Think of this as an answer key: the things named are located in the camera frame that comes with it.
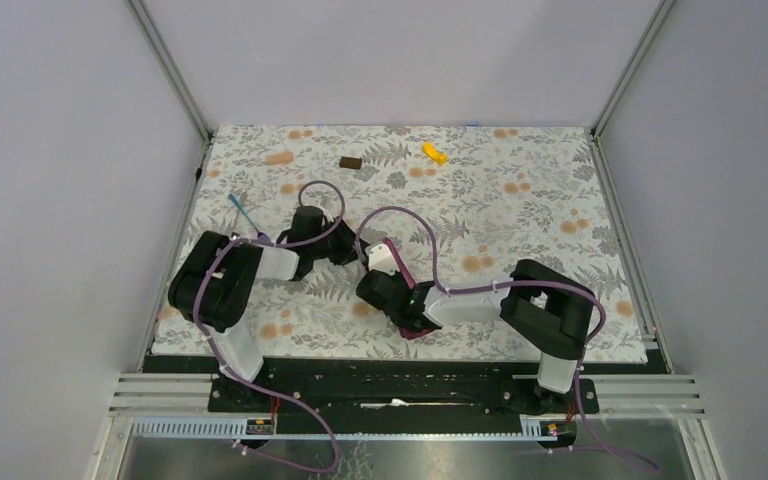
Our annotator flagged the white slotted cable duct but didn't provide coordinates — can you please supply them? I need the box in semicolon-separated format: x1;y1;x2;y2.
132;415;561;442

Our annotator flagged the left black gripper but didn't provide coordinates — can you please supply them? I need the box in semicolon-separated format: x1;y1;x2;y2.
309;215;371;264

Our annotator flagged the left aluminium frame post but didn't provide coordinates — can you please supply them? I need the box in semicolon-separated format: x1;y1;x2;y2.
124;0;213;143

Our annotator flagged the purple cloth napkin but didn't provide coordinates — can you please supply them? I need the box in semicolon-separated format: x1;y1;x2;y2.
382;237;432;340

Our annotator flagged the floral patterned table mat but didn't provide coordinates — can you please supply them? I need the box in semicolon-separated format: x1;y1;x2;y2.
150;125;650;364

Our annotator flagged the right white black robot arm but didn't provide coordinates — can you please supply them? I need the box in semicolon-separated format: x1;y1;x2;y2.
356;260;606;412

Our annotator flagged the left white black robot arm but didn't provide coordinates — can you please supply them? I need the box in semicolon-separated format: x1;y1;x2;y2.
167;206;370;411

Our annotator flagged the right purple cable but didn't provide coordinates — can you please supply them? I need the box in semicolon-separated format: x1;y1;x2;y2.
356;205;660;475

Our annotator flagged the aluminium frame post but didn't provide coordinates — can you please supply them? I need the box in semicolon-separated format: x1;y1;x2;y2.
590;0;678;139
124;0;213;143

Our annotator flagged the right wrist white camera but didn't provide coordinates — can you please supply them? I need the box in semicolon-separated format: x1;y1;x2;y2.
366;242;400;275

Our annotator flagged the right aluminium frame post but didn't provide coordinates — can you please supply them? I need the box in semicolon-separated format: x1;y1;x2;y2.
590;0;678;139

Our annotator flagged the orange toy block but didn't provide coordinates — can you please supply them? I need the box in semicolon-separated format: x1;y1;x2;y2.
264;151;294;166

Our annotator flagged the brown toy block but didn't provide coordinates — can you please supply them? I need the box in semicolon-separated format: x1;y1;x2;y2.
338;156;363;170

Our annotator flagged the yellow toy piece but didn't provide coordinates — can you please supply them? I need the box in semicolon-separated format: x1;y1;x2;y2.
421;142;448;165

